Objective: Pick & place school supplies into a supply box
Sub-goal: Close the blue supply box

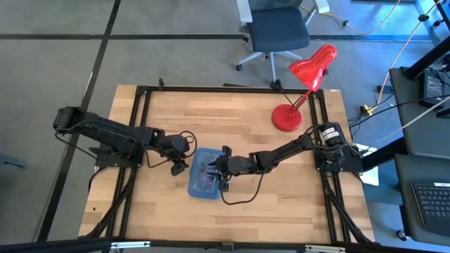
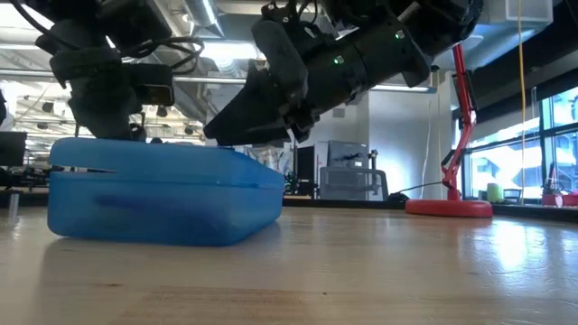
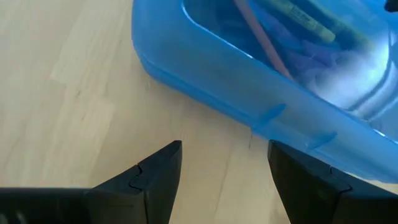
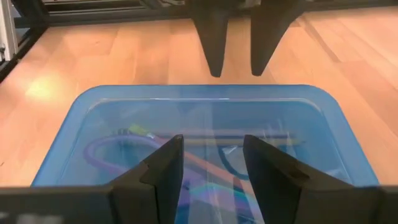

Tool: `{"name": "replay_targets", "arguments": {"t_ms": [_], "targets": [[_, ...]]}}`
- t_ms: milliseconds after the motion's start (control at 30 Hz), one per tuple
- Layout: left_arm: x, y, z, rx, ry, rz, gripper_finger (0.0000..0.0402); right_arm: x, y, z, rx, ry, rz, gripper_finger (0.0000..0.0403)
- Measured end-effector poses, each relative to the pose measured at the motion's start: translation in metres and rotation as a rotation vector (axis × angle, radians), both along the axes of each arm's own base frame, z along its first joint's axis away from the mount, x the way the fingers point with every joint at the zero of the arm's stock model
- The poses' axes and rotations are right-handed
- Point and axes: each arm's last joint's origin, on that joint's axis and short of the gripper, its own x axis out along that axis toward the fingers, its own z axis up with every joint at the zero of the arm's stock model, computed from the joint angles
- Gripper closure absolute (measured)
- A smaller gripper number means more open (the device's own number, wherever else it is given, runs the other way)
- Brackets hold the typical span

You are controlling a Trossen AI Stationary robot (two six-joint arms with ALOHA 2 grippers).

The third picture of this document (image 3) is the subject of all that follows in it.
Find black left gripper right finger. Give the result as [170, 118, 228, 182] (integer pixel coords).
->
[267, 139, 398, 224]

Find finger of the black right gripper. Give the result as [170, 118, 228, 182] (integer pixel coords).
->
[383, 0, 398, 14]

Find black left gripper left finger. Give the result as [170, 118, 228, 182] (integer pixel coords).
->
[86, 139, 183, 224]

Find yellow BIC highlighter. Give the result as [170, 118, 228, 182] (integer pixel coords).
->
[266, 0, 337, 44]

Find purple handled scissors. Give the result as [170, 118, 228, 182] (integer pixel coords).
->
[264, 15, 346, 82]

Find blue plastic supply box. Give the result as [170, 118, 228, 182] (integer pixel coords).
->
[131, 0, 398, 185]

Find orange pencil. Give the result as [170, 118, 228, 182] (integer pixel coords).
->
[233, 0, 295, 81]

